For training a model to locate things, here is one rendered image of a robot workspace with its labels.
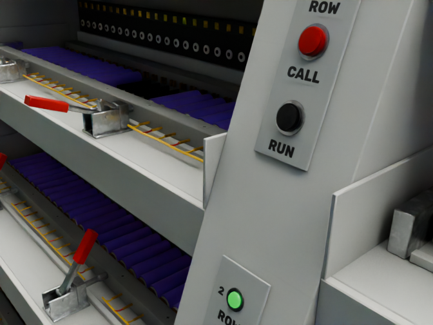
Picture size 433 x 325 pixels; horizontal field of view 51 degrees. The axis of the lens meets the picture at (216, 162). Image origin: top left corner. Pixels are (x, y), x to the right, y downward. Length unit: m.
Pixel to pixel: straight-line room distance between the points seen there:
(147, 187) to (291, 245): 0.14
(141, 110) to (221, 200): 0.18
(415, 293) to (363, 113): 0.09
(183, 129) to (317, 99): 0.17
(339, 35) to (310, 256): 0.12
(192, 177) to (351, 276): 0.15
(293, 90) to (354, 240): 0.09
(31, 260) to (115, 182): 0.23
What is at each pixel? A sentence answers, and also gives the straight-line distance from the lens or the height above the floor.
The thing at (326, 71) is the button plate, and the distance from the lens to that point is 0.26.
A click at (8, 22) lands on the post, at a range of 0.86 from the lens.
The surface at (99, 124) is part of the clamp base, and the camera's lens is 0.44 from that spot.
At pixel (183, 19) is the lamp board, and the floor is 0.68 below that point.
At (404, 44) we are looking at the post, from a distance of 0.25.
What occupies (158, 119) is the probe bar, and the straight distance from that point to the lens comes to 0.43.
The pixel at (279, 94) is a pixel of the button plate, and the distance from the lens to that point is 0.27.
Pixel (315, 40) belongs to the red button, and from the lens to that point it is 0.26.
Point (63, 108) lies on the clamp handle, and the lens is 0.43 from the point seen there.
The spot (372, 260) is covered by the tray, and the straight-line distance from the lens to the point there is 0.28.
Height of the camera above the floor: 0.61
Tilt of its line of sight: 10 degrees down
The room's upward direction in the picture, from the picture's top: 16 degrees clockwise
